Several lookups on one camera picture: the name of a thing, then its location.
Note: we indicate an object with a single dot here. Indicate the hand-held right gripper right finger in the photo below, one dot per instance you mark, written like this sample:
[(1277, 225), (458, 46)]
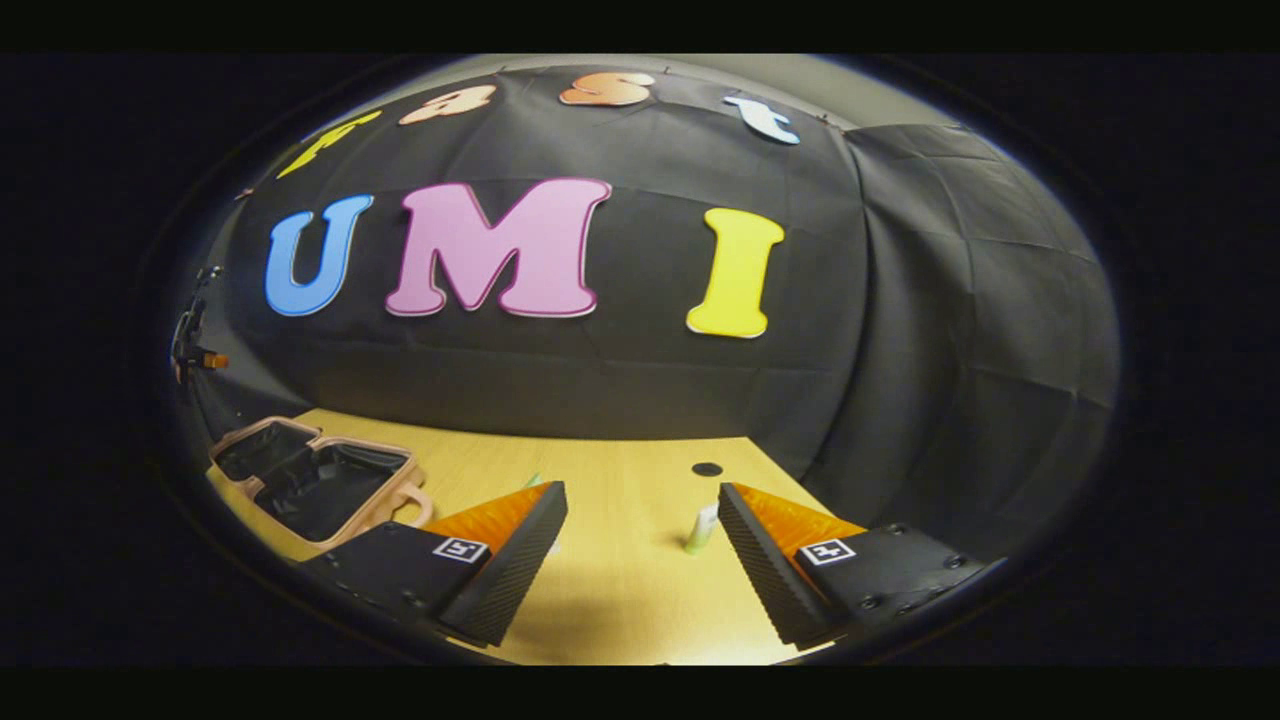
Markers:
[(775, 575)]

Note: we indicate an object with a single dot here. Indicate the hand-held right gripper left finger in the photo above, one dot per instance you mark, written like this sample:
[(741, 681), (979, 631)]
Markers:
[(505, 575)]

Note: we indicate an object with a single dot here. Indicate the white tube with green cap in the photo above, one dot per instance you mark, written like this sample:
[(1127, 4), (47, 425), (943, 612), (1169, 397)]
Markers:
[(701, 530)]

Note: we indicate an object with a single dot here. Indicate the black round table hole cover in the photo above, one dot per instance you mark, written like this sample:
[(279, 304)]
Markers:
[(707, 469)]

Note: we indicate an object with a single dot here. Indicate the black backdrop cloth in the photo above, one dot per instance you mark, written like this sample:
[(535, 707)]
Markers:
[(650, 380)]

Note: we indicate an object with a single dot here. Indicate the black equipment stand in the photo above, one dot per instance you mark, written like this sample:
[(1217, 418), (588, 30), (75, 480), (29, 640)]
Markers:
[(190, 340)]

